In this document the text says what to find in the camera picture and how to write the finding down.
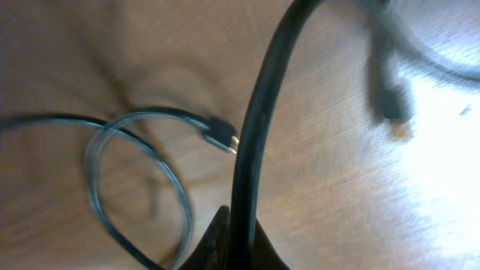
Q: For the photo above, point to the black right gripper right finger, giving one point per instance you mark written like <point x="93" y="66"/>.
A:
<point x="264" y="255"/>

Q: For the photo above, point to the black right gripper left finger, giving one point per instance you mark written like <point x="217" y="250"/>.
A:
<point x="210" y="253"/>

